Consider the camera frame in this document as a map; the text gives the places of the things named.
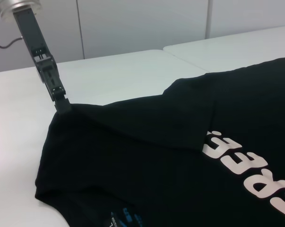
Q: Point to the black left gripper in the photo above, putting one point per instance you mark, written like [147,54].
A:
[33,37]

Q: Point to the black shirt with FREE print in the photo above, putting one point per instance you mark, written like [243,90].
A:
[156,153]

